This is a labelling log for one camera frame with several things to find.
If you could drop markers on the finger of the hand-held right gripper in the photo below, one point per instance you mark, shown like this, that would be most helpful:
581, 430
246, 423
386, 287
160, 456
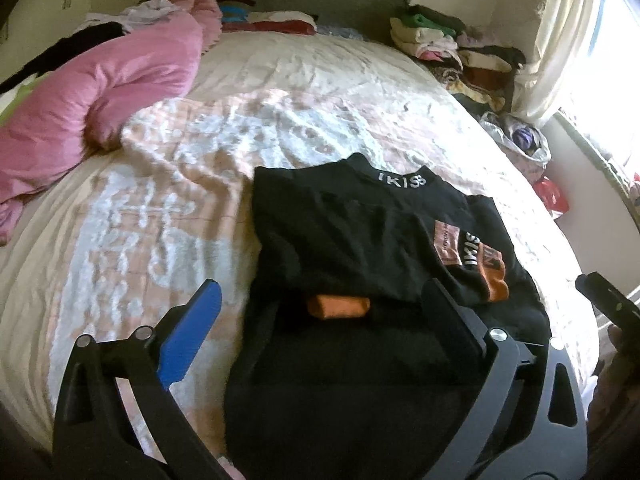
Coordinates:
612, 302

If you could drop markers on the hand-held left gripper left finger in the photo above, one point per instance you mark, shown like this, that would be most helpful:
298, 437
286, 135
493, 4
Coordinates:
192, 330

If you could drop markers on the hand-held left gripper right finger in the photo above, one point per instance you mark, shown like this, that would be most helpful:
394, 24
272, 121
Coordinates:
450, 320

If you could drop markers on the black sweater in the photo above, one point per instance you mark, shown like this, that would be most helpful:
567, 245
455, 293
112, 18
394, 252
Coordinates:
350, 220

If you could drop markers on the clear plastic bag of clothes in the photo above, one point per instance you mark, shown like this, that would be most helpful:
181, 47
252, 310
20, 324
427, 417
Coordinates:
520, 135

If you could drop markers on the pile of folded clothes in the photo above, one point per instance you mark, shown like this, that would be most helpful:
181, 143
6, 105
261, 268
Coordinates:
450, 45

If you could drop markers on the patterned cloth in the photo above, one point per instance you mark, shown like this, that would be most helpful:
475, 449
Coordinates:
635, 187

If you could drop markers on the red bag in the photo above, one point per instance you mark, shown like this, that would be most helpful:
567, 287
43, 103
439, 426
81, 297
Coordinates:
552, 195

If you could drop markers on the fluffy peach and white blanket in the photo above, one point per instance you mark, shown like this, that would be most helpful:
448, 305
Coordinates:
150, 210

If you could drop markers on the window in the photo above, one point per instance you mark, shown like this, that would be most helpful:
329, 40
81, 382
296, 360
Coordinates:
615, 60

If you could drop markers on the pink duvet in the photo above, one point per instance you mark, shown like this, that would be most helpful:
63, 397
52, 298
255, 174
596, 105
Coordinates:
100, 95

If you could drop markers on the cream curtain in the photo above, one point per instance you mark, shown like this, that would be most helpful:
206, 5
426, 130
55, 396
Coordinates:
560, 35

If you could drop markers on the cream quilted bedspread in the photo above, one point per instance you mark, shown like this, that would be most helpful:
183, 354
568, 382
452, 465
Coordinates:
325, 65

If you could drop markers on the green cloth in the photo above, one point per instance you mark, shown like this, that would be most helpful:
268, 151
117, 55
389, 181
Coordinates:
15, 102

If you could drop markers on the black cloth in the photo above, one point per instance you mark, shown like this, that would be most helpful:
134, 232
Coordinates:
75, 45

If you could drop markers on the red folded cloth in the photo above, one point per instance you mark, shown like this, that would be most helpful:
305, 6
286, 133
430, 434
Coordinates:
280, 26

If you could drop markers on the white cloth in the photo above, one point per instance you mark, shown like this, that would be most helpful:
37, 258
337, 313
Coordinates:
147, 10

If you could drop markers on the cream wardrobe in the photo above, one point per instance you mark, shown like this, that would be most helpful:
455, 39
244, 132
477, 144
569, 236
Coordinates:
50, 5

